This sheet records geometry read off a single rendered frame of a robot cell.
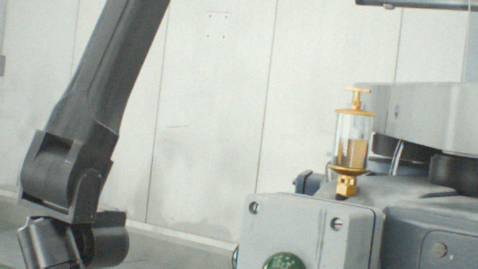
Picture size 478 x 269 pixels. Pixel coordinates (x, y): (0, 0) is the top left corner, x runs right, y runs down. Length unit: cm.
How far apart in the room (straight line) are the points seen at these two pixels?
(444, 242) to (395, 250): 3
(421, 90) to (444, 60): 543
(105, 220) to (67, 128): 12
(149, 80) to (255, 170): 123
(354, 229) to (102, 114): 45
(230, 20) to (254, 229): 653
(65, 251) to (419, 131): 38
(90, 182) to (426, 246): 45
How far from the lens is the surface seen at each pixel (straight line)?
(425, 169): 105
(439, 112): 73
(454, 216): 58
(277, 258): 56
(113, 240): 103
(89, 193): 96
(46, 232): 97
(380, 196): 64
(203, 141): 716
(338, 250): 55
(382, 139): 108
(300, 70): 671
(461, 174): 69
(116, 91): 97
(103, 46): 97
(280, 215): 57
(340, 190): 64
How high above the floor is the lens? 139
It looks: 3 degrees down
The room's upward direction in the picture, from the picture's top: 6 degrees clockwise
